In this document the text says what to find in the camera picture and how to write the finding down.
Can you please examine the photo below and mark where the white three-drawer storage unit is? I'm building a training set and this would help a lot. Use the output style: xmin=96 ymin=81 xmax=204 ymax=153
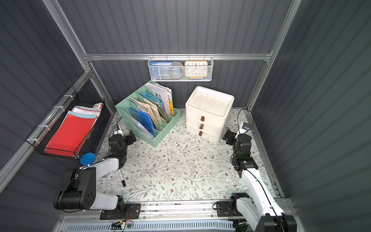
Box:
xmin=185 ymin=86 xmax=235 ymax=143

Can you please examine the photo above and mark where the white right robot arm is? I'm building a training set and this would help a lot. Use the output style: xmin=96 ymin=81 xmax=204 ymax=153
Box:
xmin=216 ymin=129 xmax=298 ymax=232

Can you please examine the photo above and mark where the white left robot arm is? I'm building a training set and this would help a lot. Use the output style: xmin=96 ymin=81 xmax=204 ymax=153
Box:
xmin=53 ymin=131 xmax=136 ymax=213

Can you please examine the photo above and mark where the blue folder in organizer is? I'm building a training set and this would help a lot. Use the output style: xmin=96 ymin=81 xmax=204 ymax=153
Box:
xmin=129 ymin=108 xmax=155 ymax=135

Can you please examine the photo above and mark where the mint green file organizer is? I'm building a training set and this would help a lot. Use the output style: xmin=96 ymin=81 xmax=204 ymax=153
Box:
xmin=116 ymin=81 xmax=181 ymax=147

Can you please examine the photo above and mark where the black white marker pen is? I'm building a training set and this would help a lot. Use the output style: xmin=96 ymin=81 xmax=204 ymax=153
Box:
xmin=117 ymin=170 xmax=126 ymax=187

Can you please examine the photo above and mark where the blue-lid clear jar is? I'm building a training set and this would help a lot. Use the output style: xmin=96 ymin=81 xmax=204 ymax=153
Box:
xmin=80 ymin=152 xmax=96 ymax=166

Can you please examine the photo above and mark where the white magazine in organizer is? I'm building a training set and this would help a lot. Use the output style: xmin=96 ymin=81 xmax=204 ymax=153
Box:
xmin=144 ymin=82 xmax=175 ymax=116

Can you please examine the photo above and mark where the red paper folder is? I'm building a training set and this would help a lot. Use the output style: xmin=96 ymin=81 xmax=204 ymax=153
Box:
xmin=45 ymin=109 xmax=99 ymax=154

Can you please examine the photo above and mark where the yellow alarm clock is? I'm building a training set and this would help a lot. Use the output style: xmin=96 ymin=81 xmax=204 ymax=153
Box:
xmin=184 ymin=61 xmax=208 ymax=79

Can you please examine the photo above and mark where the blue box in basket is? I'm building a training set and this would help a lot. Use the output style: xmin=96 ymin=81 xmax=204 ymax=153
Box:
xmin=148 ymin=61 xmax=173 ymax=81

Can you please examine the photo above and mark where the grey tape roll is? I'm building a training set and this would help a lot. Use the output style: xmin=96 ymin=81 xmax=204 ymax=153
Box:
xmin=168 ymin=61 xmax=184 ymax=80

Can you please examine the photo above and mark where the white ribbed front cover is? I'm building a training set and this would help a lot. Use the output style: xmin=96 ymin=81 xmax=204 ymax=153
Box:
xmin=63 ymin=219 xmax=236 ymax=232

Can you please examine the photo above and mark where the black wire wall tray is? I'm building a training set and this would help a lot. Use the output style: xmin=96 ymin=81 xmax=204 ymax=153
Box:
xmin=26 ymin=88 xmax=111 ymax=160

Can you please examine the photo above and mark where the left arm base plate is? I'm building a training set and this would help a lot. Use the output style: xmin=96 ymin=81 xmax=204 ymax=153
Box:
xmin=100 ymin=204 xmax=142 ymax=220

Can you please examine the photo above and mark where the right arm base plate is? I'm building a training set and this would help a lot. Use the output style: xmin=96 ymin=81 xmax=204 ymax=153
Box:
xmin=213 ymin=201 xmax=241 ymax=217

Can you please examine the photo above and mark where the white wire hanging basket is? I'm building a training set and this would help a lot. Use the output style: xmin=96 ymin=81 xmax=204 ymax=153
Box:
xmin=147 ymin=56 xmax=214 ymax=82

